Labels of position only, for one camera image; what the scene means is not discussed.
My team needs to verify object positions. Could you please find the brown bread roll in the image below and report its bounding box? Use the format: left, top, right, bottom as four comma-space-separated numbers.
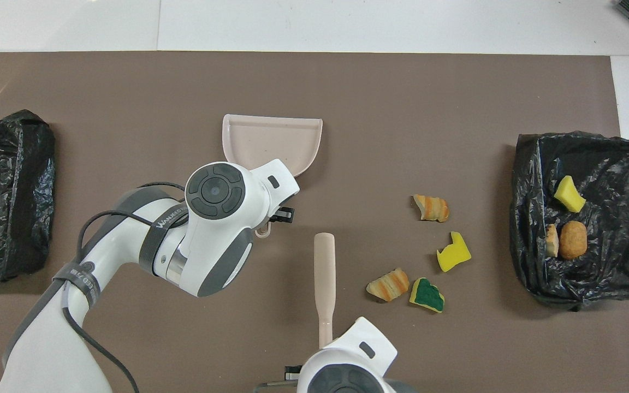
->
559, 220, 588, 260

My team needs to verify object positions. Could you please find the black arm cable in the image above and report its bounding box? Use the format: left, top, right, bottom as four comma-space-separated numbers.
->
253, 380, 300, 393
62, 182, 187, 393

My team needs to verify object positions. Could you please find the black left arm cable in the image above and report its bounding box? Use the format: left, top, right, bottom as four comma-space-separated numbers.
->
62, 182, 187, 393

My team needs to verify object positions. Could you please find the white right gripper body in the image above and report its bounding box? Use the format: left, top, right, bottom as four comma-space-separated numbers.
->
323, 317, 398, 377

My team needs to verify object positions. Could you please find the beige plastic dustpan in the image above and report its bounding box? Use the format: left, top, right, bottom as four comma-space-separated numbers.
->
222, 114, 324, 239

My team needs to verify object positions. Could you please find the bin lined with black bag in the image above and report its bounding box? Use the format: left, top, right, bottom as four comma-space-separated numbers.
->
509, 131, 629, 312
0, 109, 56, 284

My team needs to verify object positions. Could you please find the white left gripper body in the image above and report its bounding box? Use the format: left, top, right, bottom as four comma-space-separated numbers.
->
249, 159, 300, 225

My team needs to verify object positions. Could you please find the beige brush with black bristles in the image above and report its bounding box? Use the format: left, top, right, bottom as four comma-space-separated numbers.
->
314, 233, 337, 350

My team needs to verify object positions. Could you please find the small yellow green sponge piece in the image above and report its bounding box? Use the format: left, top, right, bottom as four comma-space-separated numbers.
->
553, 175, 587, 213

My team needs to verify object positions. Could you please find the brown table mat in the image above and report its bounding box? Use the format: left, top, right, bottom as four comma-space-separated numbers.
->
0, 51, 629, 393

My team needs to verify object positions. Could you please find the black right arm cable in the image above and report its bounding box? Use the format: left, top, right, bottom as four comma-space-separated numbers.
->
253, 380, 300, 393

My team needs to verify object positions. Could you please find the striped orange croissant piece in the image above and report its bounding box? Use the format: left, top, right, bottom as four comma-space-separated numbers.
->
544, 223, 560, 258
413, 194, 450, 223
366, 267, 411, 302

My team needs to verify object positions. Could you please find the notched yellow sponge piece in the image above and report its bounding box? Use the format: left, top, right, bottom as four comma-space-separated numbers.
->
437, 231, 472, 272

